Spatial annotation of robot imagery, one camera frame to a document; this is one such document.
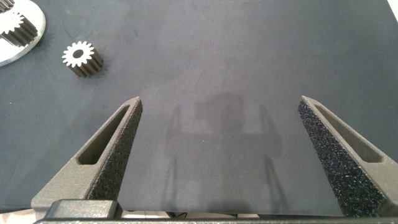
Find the steel spur gear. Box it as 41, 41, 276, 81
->
61, 40, 104, 78
0, 0, 15, 12
0, 11, 39, 48

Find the dark table mat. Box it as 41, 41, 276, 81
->
0, 0, 398, 217

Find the round white pin plate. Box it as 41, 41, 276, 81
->
0, 0, 47, 68

